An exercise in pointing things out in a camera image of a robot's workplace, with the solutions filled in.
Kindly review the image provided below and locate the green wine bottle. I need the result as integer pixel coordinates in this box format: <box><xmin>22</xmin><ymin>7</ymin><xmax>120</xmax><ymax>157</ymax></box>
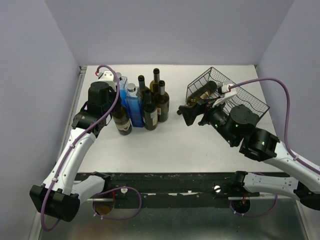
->
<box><xmin>185</xmin><ymin>80</ymin><xmax>218</xmax><ymax>106</ymax></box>
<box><xmin>154</xmin><ymin>80</ymin><xmax>170</xmax><ymax>123</ymax></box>
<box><xmin>111</xmin><ymin>98</ymin><xmax>132</xmax><ymax>136</ymax></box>

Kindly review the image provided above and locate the short blue glass bottle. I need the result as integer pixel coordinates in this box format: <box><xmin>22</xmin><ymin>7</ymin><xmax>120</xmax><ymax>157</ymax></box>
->
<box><xmin>126</xmin><ymin>83</ymin><xmax>144</xmax><ymax>128</ymax></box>

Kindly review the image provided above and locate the purple cable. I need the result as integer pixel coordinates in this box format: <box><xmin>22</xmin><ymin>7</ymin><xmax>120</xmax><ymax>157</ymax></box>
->
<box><xmin>228</xmin><ymin>77</ymin><xmax>320</xmax><ymax>175</ymax></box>
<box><xmin>40</xmin><ymin>64</ymin><xmax>121</xmax><ymax>232</ymax></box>

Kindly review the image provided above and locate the dark green bottle left rear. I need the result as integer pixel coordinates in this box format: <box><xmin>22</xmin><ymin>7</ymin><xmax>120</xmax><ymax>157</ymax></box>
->
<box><xmin>138</xmin><ymin>75</ymin><xmax>151</xmax><ymax>101</ymax></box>

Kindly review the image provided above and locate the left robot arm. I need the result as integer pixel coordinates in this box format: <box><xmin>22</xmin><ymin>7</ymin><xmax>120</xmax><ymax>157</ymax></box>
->
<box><xmin>29</xmin><ymin>81</ymin><xmax>121</xmax><ymax>222</ymax></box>

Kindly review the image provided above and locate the tall blue glass bottle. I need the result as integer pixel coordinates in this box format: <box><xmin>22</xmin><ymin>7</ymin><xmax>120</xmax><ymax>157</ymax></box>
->
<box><xmin>116</xmin><ymin>72</ymin><xmax>128</xmax><ymax>108</ymax></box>

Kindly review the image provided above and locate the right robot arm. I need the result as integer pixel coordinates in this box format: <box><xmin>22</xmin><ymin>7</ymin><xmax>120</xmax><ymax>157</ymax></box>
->
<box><xmin>178</xmin><ymin>99</ymin><xmax>320</xmax><ymax>210</ymax></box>

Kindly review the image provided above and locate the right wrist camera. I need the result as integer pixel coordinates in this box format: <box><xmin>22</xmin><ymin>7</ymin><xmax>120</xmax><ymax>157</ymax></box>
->
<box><xmin>212</xmin><ymin>80</ymin><xmax>237</xmax><ymax>107</ymax></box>

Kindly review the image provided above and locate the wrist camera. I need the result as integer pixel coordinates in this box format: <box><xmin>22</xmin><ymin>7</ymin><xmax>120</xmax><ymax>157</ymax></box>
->
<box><xmin>212</xmin><ymin>80</ymin><xmax>237</xmax><ymax>107</ymax></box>
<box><xmin>96</xmin><ymin>70</ymin><xmax>120</xmax><ymax>91</ymax></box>

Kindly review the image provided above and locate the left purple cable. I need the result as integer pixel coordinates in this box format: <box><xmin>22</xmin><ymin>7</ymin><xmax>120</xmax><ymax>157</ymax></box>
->
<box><xmin>40</xmin><ymin>64</ymin><xmax>121</xmax><ymax>232</ymax></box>

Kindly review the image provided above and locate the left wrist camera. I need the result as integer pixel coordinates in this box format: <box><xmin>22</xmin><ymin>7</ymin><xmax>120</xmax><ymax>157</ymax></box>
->
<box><xmin>96</xmin><ymin>70</ymin><xmax>120</xmax><ymax>91</ymax></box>

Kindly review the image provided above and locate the black wire wine rack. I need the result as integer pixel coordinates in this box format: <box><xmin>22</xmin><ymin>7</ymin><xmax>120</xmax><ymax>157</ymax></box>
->
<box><xmin>187</xmin><ymin>67</ymin><xmax>270</xmax><ymax>118</ymax></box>

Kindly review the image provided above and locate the black mounting base plate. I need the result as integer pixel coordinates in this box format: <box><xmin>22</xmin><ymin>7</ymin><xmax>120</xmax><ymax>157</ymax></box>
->
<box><xmin>59</xmin><ymin>171</ymin><xmax>266</xmax><ymax>210</ymax></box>

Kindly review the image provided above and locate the green bottle grey foil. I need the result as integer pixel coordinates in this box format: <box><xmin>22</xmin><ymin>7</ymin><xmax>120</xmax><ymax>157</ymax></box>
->
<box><xmin>142</xmin><ymin>89</ymin><xmax>158</xmax><ymax>131</ymax></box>

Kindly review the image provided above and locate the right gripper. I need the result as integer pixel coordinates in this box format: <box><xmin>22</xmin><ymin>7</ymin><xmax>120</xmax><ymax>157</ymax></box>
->
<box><xmin>178</xmin><ymin>95</ymin><xmax>237</xmax><ymax>146</ymax></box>

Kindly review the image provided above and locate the rear tall green bottle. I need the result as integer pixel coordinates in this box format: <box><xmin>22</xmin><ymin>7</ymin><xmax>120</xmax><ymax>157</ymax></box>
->
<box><xmin>149</xmin><ymin>68</ymin><xmax>160</xmax><ymax>95</ymax></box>

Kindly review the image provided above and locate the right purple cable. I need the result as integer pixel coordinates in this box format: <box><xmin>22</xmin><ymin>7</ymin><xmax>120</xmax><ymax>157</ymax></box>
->
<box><xmin>228</xmin><ymin>77</ymin><xmax>320</xmax><ymax>175</ymax></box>

